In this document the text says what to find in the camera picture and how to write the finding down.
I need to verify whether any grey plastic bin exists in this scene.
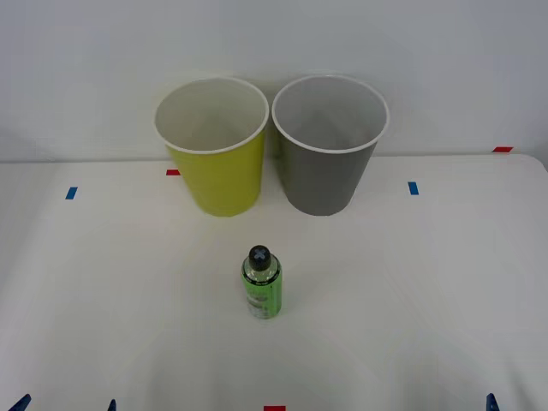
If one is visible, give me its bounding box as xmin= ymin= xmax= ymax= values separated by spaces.
xmin=271 ymin=74 xmax=390 ymax=217

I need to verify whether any green plastic bottle black cap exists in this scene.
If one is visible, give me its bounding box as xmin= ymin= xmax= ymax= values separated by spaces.
xmin=241 ymin=244 xmax=284 ymax=320

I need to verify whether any yellow-green plastic bin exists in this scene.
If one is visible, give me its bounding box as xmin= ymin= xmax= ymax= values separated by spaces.
xmin=152 ymin=76 xmax=270 ymax=218

